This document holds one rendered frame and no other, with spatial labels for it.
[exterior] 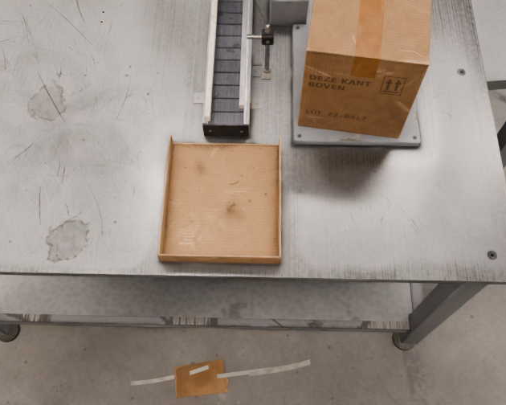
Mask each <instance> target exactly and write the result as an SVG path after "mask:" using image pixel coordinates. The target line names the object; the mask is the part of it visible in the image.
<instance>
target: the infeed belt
mask: <svg viewBox="0 0 506 405"><path fill-rule="evenodd" d="M242 25H243V0H218V13H217V26H216V38H215V51H214V75H213V88H212V101H211V113H210V121H208V126H243V112H244V108H239V87H240V67H241V46H242Z"/></svg>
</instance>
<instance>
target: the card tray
mask: <svg viewBox="0 0 506 405"><path fill-rule="evenodd" d="M157 256H158V258H159V260H160V262H191V263H232V264H280V260H281V136H280V140H279V144H278V145H277V144H227V143H178V142H173V139H172V136H171V134H170V135H169V147H168V155H167V163H166V172H165V187H164V195H163V203H162V212H161V227H160V235H159V244H158V252H157Z"/></svg>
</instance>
